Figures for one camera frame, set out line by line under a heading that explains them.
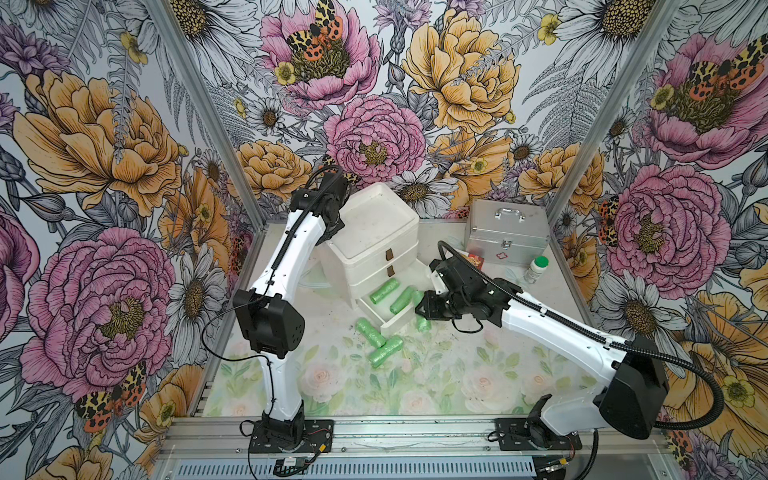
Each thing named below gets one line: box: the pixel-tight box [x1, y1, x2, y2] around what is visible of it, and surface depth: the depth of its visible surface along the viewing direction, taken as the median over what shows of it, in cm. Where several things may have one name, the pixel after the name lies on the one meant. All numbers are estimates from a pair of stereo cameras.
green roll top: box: [370, 278, 400, 304], surface depth 101 cm
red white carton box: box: [460, 251, 485, 270], surface depth 107 cm
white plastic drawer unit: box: [326, 182, 431, 336], surface depth 90 cm
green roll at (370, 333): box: [356, 317, 387, 349], surface depth 91 cm
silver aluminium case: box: [466, 198, 551, 266], surface depth 104 cm
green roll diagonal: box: [370, 336, 403, 368], surface depth 89 cm
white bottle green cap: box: [524, 255, 549, 284], surface depth 101 cm
